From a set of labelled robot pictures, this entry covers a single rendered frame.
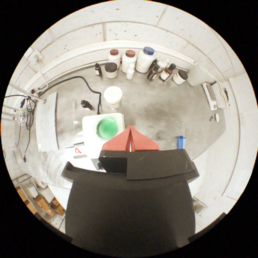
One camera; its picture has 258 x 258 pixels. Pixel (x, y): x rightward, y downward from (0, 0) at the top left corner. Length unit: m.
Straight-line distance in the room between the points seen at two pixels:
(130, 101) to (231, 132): 1.43
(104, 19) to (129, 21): 0.10
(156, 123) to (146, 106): 0.08
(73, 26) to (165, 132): 0.63
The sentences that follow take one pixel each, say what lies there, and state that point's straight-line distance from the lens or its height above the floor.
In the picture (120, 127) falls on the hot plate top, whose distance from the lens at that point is 0.21.
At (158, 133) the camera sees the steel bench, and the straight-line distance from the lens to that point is 0.34.
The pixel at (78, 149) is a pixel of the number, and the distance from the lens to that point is 0.32.
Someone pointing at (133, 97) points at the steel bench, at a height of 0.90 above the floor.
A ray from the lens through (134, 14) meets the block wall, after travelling 0.43.
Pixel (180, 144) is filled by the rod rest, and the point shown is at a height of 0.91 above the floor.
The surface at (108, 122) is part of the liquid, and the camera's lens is 0.17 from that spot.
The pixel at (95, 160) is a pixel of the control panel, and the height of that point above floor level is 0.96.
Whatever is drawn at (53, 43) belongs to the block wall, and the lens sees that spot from 0.50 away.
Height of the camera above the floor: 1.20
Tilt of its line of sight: 81 degrees down
